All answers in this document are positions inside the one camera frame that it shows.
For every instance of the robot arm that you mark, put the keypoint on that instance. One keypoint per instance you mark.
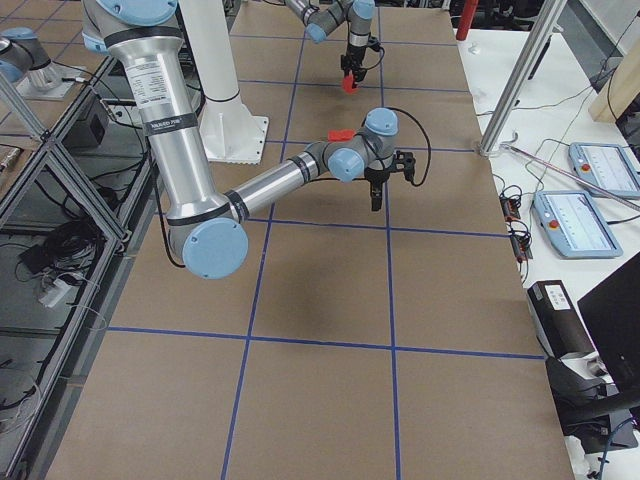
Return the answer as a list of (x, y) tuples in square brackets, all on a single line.
[(178, 61), (358, 15)]

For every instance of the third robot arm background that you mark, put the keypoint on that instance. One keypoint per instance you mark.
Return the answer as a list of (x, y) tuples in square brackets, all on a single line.
[(26, 64)]

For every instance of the black monitor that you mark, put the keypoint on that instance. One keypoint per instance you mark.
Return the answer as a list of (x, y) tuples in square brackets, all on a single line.
[(610, 312)]

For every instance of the near teach pendant tablet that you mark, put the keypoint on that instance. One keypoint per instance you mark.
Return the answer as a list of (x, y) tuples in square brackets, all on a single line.
[(574, 225)]

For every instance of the teach pendant tablet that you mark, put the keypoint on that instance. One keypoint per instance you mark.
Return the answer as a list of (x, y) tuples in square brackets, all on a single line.
[(608, 166), (574, 225)]

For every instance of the aluminium frame post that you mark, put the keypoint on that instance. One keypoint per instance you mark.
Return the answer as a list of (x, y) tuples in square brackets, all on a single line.
[(530, 52)]

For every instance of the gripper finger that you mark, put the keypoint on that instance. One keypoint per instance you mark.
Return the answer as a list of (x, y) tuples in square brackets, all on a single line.
[(345, 65)]

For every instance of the small electronics board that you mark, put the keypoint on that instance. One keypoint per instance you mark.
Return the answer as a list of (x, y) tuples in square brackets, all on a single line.
[(519, 233)]

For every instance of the black box white label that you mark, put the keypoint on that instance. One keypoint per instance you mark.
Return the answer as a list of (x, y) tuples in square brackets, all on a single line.
[(558, 326)]

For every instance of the white camera pillar base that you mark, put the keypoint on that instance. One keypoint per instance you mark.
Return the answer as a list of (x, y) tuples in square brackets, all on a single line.
[(229, 131)]

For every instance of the far teach pendant tablet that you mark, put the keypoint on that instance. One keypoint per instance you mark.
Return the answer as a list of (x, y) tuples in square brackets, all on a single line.
[(608, 166)]

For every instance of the red cube block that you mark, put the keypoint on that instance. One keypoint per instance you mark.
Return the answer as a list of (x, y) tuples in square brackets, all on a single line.
[(342, 135), (349, 84)]

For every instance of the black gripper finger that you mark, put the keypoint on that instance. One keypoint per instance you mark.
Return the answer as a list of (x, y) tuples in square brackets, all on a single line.
[(360, 74), (376, 196)]

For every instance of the red cylinder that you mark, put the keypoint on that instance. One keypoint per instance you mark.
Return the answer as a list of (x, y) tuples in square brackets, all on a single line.
[(466, 19)]

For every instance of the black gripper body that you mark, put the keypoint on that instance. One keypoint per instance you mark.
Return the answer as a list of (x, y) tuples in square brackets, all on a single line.
[(376, 176), (354, 54)]

